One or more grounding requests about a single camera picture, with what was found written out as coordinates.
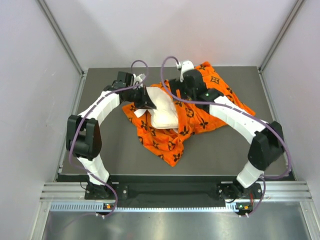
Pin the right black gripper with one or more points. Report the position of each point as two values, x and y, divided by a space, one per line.
175 84

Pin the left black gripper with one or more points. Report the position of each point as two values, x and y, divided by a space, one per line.
145 101

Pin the white pillow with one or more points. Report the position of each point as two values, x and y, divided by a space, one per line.
164 116

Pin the orange patterned pillowcase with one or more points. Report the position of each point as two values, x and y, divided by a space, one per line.
168 144

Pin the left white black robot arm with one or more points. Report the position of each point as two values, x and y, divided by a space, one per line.
83 136

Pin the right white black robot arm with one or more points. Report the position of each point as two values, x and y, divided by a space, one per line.
265 139

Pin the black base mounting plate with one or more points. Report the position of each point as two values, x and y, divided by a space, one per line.
175 191

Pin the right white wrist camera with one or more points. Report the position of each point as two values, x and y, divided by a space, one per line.
183 67

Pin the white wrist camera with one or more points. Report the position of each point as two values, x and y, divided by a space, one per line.
138 80
183 67

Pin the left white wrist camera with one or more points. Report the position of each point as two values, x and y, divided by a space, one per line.
138 80

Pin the left aluminium corner post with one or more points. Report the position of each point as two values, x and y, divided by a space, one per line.
59 34

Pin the aluminium corner post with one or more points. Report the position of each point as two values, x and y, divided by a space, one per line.
59 34
298 4

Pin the grey slotted cable duct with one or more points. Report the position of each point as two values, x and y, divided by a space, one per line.
103 207

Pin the aluminium frame rail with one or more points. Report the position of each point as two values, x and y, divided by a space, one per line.
276 191

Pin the right aluminium corner post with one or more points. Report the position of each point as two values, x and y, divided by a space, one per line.
298 4

